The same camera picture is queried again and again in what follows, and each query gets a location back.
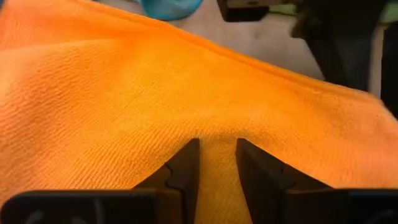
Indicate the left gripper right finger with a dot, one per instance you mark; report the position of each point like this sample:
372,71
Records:
273,193

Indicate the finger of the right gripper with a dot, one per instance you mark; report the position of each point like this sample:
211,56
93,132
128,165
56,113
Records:
345,62
391,71

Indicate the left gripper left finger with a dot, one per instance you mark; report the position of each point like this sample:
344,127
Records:
174,186

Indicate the blue microfiber towel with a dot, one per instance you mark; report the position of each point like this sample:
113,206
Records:
169,7

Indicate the orange microfiber towel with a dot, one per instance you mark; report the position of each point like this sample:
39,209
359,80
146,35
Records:
124,93

